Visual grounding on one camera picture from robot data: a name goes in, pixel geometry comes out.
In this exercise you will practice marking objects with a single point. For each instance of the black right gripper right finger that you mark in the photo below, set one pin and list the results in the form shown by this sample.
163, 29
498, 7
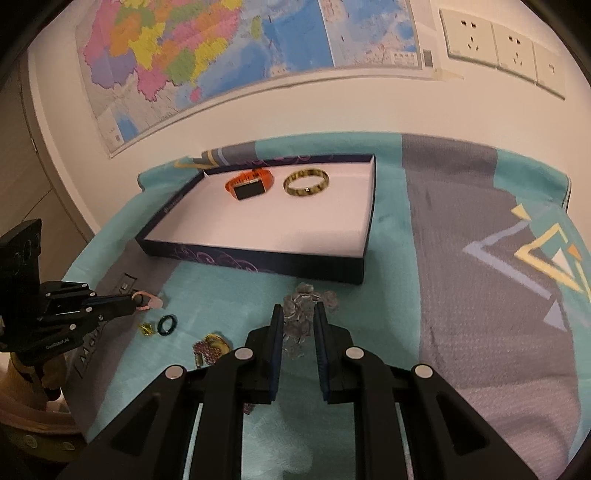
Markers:
331, 343

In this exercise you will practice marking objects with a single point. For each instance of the navy jewelry tray box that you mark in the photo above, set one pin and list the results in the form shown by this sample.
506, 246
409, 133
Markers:
321, 237

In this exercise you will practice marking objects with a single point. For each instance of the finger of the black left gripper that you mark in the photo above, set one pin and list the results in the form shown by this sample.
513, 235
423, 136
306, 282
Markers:
111, 310
115, 299

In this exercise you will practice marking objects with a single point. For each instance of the colourful wall map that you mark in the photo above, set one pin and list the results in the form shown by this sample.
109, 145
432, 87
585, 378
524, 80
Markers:
146, 63

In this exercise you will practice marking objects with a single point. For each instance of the gold green earring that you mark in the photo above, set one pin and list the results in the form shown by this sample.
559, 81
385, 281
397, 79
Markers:
147, 329

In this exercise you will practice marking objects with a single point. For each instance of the gold chain green pendant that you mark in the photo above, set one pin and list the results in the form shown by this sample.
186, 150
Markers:
218, 342

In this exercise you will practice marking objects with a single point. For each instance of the orange smart watch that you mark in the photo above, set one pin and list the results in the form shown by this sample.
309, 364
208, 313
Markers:
250, 184

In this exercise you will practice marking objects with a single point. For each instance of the left hand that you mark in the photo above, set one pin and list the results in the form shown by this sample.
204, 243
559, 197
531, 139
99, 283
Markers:
47, 378

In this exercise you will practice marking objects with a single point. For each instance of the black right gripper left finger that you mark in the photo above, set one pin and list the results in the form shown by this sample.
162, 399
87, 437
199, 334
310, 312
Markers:
263, 369

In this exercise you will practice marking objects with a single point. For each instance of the brown sleeve left forearm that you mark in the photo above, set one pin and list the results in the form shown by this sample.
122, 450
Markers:
46, 430

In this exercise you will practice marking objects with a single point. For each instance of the white wall socket panel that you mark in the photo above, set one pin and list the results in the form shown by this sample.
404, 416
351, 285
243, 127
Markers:
474, 39

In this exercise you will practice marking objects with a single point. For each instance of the tortoiseshell bangle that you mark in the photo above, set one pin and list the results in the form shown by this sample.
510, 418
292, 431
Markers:
306, 182

